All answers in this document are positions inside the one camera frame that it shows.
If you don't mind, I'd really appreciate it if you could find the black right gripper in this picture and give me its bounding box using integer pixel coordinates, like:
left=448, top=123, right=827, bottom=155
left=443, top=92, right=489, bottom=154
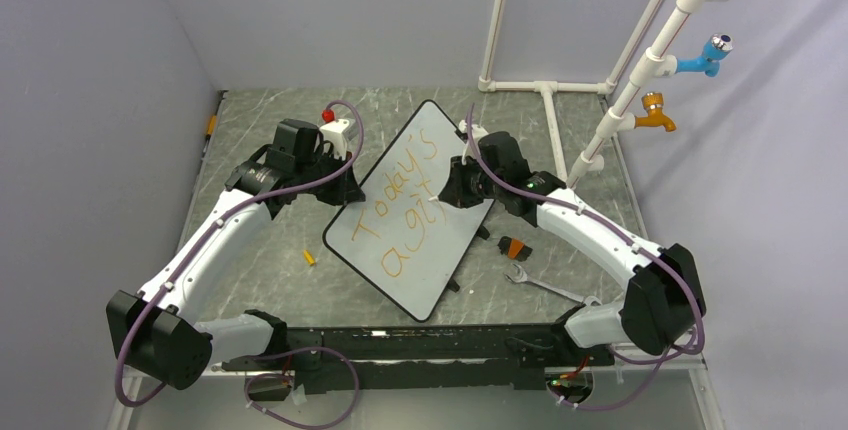
left=440, top=153, right=505, bottom=210

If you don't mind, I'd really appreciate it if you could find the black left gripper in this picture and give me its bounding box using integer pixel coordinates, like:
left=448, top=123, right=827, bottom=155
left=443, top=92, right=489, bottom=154
left=295, top=148, right=362, bottom=207

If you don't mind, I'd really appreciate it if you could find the orange marker cap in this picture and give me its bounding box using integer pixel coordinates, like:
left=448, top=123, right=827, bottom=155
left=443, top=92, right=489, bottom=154
left=302, top=250, right=316, bottom=266

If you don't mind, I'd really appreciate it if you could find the white whiteboard black frame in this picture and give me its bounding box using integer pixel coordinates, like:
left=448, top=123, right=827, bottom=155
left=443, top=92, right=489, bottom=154
left=322, top=100, right=493, bottom=322

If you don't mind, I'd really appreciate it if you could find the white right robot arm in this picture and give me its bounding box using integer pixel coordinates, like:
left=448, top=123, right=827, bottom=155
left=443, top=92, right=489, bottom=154
left=437, top=131, right=706, bottom=365

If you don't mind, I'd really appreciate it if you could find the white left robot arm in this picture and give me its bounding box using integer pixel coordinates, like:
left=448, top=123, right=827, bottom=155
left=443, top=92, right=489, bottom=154
left=106, top=118, right=365, bottom=390

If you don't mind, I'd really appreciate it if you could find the black orange eraser block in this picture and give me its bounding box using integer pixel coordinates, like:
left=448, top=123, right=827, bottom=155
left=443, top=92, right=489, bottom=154
left=497, top=236, right=533, bottom=262

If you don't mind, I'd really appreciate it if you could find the silver open-end wrench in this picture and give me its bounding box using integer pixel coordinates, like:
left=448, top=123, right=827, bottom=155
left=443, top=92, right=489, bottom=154
left=503, top=264, right=601, bottom=306

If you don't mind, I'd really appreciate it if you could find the blue faucet tap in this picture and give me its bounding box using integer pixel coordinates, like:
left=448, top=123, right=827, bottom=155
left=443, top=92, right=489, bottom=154
left=675, top=33, right=733, bottom=78

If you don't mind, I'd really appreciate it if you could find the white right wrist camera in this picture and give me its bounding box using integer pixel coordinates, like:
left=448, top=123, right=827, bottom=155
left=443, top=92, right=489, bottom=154
left=457, top=121, right=489, bottom=164

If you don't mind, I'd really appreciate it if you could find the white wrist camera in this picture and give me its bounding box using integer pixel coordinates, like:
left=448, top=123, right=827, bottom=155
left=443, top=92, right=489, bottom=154
left=319, top=108, right=356, bottom=159
left=457, top=121, right=489, bottom=164

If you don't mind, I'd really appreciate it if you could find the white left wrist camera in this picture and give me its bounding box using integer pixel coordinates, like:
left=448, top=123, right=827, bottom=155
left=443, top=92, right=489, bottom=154
left=319, top=108, right=356, bottom=159

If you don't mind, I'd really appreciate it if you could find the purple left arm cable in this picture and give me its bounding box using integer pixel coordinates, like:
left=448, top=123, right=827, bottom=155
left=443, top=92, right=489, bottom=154
left=115, top=99, right=366, bottom=408

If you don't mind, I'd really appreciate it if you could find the orange black pen at wall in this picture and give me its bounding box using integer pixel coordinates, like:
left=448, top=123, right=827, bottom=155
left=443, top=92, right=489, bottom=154
left=201, top=100, right=223, bottom=159

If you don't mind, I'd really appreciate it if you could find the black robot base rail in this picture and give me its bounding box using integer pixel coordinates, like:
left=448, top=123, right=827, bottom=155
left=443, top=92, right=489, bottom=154
left=219, top=323, right=614, bottom=395

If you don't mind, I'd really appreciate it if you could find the white pvc pipe frame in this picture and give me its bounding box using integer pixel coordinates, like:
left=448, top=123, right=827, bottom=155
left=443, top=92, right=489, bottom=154
left=478, top=0, right=727, bottom=187

